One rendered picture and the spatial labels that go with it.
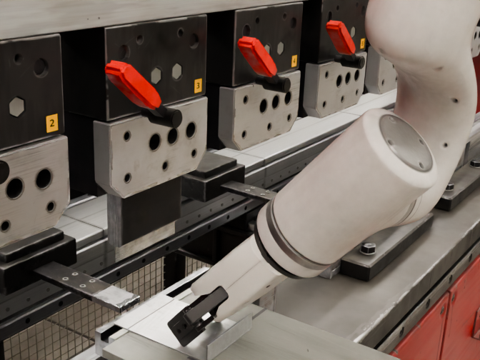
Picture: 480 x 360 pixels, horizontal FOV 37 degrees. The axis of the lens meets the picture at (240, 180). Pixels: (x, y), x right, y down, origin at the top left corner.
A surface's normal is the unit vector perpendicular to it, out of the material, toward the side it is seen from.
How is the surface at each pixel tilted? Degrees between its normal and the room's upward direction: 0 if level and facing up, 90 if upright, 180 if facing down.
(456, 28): 101
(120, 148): 90
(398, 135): 41
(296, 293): 0
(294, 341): 0
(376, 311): 0
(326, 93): 90
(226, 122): 90
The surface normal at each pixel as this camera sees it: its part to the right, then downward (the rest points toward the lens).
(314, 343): 0.04, -0.94
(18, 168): 0.82, 0.22
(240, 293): -0.41, 0.33
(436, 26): 0.08, 0.45
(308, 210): -0.64, 0.15
